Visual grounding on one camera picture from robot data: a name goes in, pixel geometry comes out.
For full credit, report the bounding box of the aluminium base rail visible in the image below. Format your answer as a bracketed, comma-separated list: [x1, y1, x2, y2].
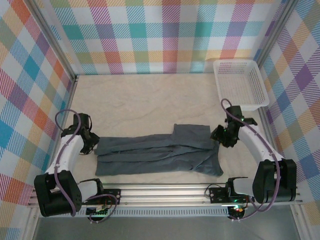
[28, 183, 303, 208]

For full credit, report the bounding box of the left green circuit board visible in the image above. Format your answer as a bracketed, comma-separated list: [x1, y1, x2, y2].
[86, 206, 111, 217]

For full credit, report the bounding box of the white perforated plastic basket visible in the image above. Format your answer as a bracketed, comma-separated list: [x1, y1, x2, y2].
[212, 59, 270, 112]

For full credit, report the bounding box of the aluminium left side rail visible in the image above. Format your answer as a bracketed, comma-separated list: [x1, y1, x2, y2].
[22, 74, 80, 240]

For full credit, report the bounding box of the aluminium right frame post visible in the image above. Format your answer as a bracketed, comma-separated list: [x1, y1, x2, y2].
[254, 0, 301, 70]

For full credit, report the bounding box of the aluminium left frame post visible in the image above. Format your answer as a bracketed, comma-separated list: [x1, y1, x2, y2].
[31, 0, 79, 85]

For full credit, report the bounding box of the right circuit board with lights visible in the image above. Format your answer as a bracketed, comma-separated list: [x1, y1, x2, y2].
[228, 204, 247, 216]

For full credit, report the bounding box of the grey-blue t-shirt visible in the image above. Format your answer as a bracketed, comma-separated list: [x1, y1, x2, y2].
[94, 123, 225, 178]

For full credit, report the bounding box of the aluminium frame post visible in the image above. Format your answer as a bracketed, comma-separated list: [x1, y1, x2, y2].
[31, 0, 79, 85]
[254, 0, 301, 70]

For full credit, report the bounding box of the grey metal base plate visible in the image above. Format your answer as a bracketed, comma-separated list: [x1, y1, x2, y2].
[32, 216, 301, 240]

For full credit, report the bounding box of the grey slotted cable duct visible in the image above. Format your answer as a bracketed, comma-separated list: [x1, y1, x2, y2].
[39, 208, 230, 218]

